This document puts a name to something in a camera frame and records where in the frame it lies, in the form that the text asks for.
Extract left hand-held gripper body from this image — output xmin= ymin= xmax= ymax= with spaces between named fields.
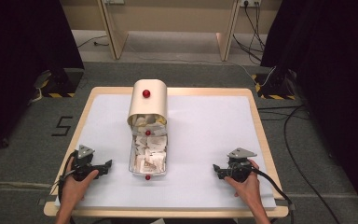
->
xmin=71 ymin=144 xmax=102 ymax=182

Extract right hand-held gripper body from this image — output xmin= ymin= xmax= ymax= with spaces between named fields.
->
xmin=226 ymin=147 xmax=258 ymax=183

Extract long clear drawer red knob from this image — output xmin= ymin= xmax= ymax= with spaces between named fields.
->
xmin=128 ymin=133 xmax=169 ymax=182

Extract short clear drawer red knob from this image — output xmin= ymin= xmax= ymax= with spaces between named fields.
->
xmin=131 ymin=115 xmax=168 ymax=138

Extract cream drawer cabinet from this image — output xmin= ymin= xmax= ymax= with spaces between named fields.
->
xmin=127 ymin=78 xmax=169 ymax=128

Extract person's right hand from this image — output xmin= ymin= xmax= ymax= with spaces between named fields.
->
xmin=224 ymin=159 xmax=263 ymax=208

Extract person's left hand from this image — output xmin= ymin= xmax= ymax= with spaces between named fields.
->
xmin=60 ymin=157 xmax=100 ymax=208

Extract white table sheet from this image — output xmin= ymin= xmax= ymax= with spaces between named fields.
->
xmin=54 ymin=93 xmax=277 ymax=210

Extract clear tray with packets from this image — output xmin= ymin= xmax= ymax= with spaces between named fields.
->
xmin=131 ymin=114 xmax=168 ymax=174

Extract wooden table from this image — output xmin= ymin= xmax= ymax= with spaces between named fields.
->
xmin=43 ymin=86 xmax=290 ymax=218

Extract hazard striped stand base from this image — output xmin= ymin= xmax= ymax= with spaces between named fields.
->
xmin=27 ymin=69 xmax=85 ymax=104
xmin=251 ymin=66 xmax=296 ymax=101

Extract black curtain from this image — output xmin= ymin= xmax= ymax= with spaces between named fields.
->
xmin=259 ymin=0 xmax=358 ymax=216
xmin=0 ymin=0 xmax=85 ymax=161

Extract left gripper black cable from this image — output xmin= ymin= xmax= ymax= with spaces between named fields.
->
xmin=56 ymin=151 xmax=76 ymax=224

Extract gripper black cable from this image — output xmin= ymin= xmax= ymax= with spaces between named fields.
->
xmin=251 ymin=167 xmax=295 ymax=216
xmin=56 ymin=151 xmax=76 ymax=224

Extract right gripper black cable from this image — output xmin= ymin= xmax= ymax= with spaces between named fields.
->
xmin=251 ymin=167 xmax=295 ymax=216

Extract long black floor cable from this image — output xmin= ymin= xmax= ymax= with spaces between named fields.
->
xmin=256 ymin=105 xmax=343 ymax=224

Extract thin black floor cable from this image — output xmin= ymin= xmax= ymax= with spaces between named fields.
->
xmin=76 ymin=35 xmax=110 ymax=49

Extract black cables from socket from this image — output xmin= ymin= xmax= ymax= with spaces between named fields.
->
xmin=232 ymin=2 xmax=267 ymax=64

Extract light wooden desk frame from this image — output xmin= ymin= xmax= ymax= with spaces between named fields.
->
xmin=60 ymin=0 xmax=282 ymax=63

